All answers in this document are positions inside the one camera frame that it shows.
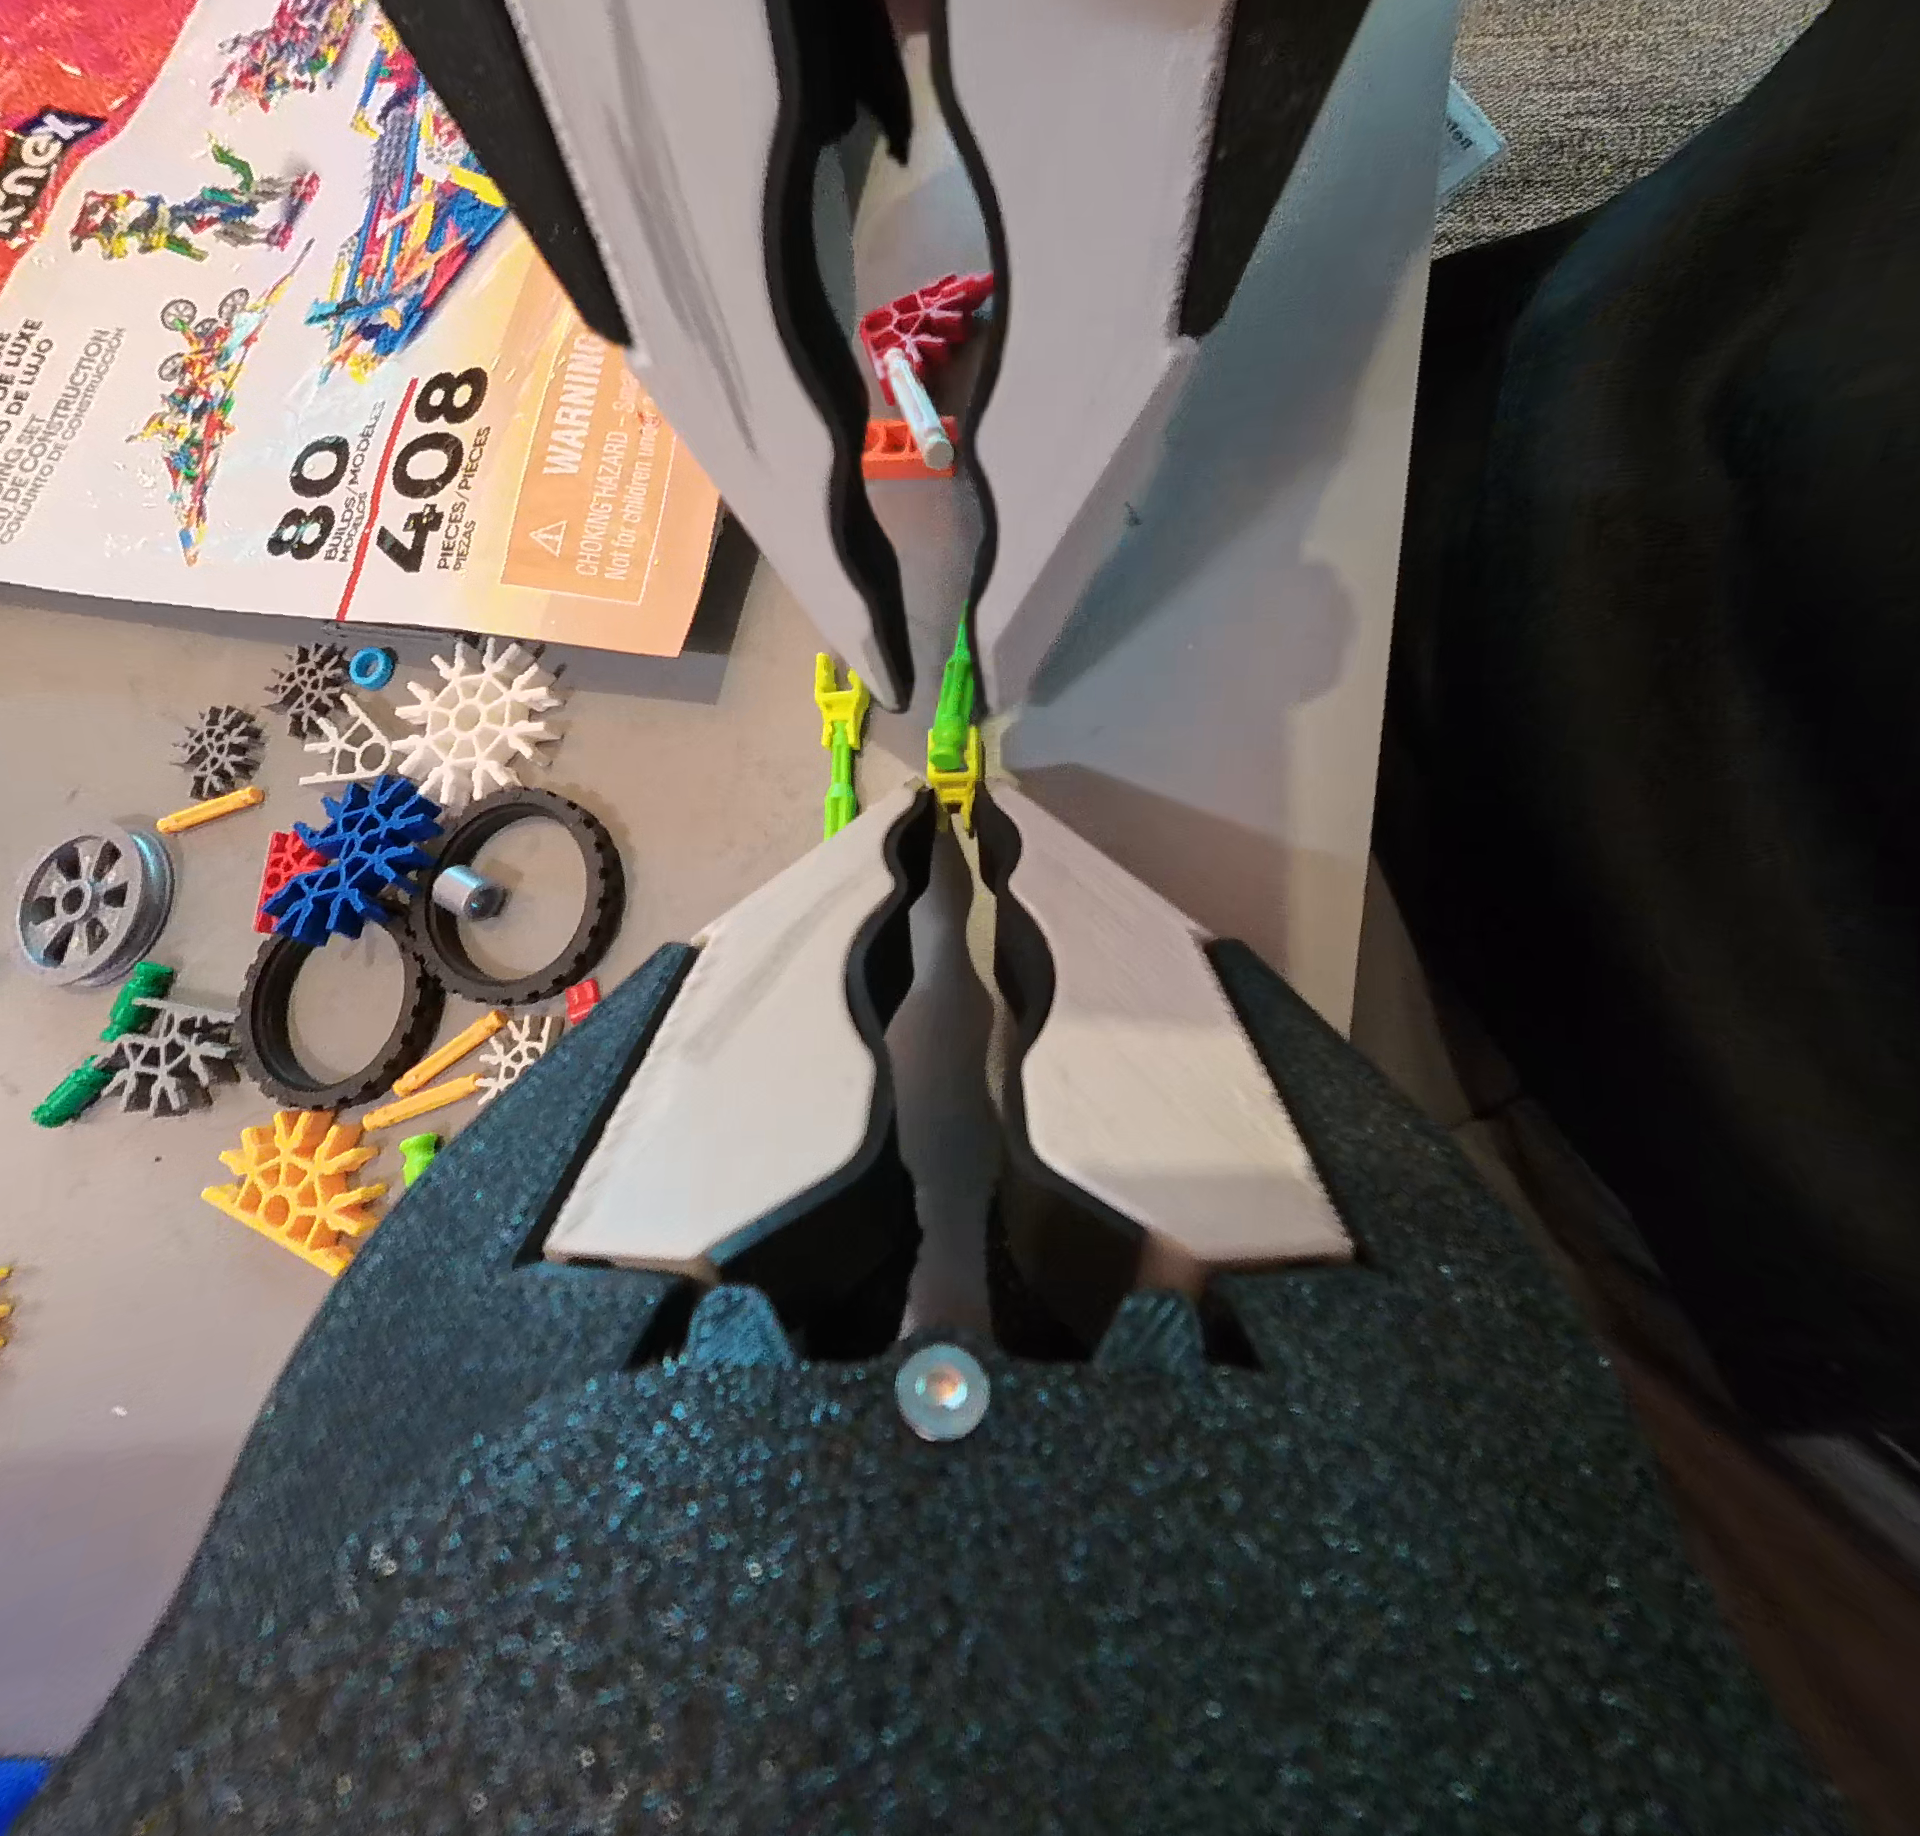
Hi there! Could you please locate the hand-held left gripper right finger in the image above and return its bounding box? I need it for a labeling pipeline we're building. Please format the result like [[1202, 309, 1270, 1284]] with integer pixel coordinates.
[[976, 787, 1358, 1286]]

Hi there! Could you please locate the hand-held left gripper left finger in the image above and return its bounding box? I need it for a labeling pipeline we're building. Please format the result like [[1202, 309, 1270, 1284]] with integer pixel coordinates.
[[538, 787, 935, 1277]]

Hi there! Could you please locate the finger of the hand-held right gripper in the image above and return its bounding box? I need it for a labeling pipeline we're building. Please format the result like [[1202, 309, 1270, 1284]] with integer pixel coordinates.
[[469, 0, 917, 714], [930, 0, 1252, 714]]

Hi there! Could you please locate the pale grey small connector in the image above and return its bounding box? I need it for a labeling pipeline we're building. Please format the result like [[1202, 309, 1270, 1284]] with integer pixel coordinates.
[[469, 1015, 565, 1102]]

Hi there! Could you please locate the black toy tire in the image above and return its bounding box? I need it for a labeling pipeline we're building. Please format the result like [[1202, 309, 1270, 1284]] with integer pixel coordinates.
[[408, 793, 626, 1013], [237, 922, 444, 1114]]

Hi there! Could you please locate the red connector on white rod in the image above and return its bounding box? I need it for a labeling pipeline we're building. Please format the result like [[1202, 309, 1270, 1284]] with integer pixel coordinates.
[[861, 272, 1001, 478]]

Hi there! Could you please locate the white snowflake connector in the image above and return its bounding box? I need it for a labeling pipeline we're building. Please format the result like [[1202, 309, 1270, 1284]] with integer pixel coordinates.
[[392, 637, 569, 807]]

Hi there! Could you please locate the blue snowflake connector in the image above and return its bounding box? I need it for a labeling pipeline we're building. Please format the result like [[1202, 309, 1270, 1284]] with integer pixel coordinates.
[[295, 776, 450, 868], [267, 833, 429, 947]]

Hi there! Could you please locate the yellow fan connector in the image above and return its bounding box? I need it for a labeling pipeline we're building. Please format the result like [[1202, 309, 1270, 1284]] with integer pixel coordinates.
[[198, 1107, 392, 1282]]

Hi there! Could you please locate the red fan connector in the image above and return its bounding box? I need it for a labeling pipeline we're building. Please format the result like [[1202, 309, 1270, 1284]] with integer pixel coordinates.
[[251, 828, 334, 925]]

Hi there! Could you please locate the white fan connector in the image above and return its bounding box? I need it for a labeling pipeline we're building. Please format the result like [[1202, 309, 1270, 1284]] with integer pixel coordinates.
[[295, 692, 405, 793]]

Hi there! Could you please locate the grey fan connector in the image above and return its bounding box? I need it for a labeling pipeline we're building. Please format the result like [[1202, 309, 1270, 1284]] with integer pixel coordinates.
[[92, 998, 243, 1120]]

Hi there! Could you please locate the dark grey snowflake connector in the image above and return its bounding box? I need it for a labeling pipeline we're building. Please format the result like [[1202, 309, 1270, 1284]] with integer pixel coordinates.
[[266, 640, 354, 719], [167, 705, 267, 797]]

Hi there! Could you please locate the grey wheel hub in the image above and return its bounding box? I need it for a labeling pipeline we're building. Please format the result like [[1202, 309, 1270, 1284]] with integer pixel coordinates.
[[11, 821, 177, 987]]

